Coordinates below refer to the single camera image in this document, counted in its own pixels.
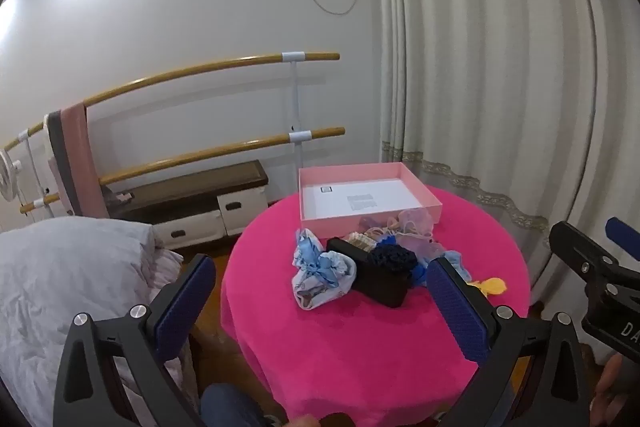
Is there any person's leg in jeans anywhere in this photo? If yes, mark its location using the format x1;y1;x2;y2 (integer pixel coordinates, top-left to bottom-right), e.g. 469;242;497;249
200;383;281;427

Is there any white ring light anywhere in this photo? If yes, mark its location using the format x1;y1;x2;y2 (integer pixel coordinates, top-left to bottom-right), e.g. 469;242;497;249
0;150;23;202

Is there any clear bag of cotton swabs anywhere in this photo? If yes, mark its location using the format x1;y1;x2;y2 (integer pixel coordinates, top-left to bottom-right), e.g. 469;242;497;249
345;231;377;254

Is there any person's right hand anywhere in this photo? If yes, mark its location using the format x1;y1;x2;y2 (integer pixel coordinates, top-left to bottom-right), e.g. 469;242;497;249
592;352;640;427

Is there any pink cardboard box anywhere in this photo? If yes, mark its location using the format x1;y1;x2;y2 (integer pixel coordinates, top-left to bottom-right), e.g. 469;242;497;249
298;162;444;235

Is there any dark blue knit cloth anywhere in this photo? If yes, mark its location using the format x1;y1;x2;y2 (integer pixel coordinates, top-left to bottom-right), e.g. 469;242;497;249
370;241;418;280

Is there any brown white low cabinet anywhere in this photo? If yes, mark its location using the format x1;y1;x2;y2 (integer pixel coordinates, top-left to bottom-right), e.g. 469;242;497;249
102;159;269;250

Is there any light blue cloth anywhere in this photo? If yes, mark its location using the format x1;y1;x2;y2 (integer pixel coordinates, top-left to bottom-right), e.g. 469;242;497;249
412;251;473;285

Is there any cream curtain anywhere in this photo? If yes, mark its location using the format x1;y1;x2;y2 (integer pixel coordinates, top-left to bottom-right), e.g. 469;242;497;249
370;0;640;358

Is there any yellow soft item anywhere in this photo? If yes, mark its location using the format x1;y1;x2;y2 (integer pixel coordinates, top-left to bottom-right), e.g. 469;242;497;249
470;277;507;298

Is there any round pink table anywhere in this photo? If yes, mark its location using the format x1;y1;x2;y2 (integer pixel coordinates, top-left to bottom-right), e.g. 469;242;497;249
220;192;532;423

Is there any black pouch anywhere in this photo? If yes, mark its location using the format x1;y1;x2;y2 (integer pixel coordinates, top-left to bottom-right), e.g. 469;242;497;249
326;237;418;309

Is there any blue printed cloth bundle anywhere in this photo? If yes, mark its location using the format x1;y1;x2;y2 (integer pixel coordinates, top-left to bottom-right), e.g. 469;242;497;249
291;228;358;311

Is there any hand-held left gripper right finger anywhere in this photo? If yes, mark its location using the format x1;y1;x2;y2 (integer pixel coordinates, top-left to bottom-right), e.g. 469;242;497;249
426;257;586;427

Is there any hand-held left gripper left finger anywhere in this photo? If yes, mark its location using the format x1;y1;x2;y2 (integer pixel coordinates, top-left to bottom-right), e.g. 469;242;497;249
52;253;217;427

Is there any wooden ballet barre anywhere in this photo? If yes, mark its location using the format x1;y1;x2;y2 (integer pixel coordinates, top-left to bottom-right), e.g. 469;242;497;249
0;52;347;215

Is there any small pink grey object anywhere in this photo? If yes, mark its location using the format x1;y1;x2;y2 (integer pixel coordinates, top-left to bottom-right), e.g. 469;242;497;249
107;189;137;208

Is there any clear bag of hair ties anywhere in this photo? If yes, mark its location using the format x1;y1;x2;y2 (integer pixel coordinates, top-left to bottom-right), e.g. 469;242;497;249
361;208;446;258

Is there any pink grey towel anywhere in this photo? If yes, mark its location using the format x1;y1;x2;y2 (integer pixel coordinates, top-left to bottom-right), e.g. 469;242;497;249
45;101;107;219

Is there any white bed duvet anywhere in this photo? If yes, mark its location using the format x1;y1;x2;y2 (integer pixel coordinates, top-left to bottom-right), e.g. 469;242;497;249
0;216;186;427

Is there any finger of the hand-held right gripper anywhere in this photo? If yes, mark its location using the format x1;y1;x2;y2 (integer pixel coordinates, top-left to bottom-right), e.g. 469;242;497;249
549;221;640;288
605;217;640;258

